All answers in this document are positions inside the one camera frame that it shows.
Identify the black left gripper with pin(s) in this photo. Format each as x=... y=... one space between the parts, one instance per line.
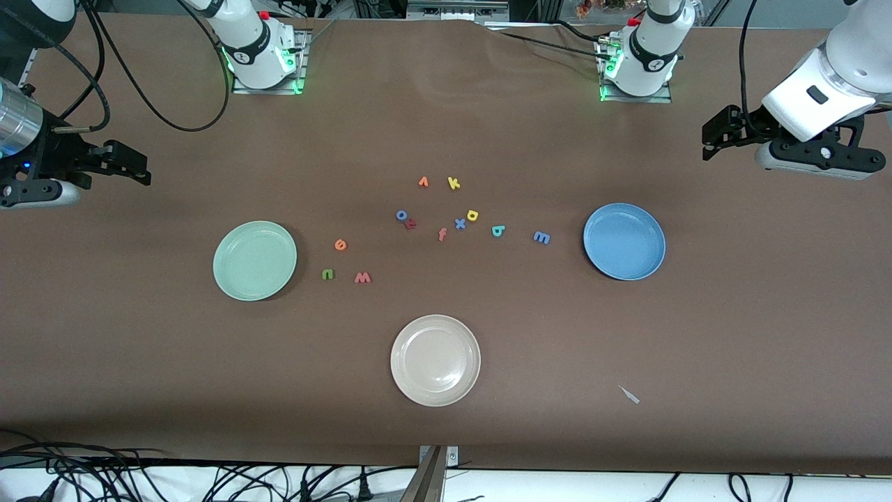
x=749 y=124

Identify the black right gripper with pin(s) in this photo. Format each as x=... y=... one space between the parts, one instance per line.
x=57 y=152

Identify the blue foam letter m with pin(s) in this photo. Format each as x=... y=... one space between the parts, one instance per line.
x=541 y=238

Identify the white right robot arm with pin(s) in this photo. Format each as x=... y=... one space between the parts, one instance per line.
x=251 y=42

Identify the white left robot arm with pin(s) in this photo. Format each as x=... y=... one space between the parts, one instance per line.
x=836 y=77

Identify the blue plate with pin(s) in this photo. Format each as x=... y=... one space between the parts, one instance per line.
x=624 y=241

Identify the pale green plate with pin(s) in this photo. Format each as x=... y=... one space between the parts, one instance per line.
x=255 y=261

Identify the orange background object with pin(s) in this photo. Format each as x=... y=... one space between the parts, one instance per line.
x=599 y=5

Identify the brown table cover sheet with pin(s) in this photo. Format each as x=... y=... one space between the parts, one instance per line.
x=139 y=362

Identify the small grey paper scrap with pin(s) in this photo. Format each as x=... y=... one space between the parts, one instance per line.
x=629 y=394

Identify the beige plate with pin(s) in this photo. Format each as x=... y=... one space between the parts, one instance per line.
x=435 y=360

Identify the aluminium table edge rail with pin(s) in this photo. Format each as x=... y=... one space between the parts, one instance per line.
x=26 y=70

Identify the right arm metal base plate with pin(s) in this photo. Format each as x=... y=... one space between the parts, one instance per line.
x=301 y=70

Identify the aluminium frame profile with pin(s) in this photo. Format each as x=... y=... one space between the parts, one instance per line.
x=456 y=8

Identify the metal table clamp bracket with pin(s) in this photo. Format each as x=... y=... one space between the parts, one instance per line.
x=428 y=477

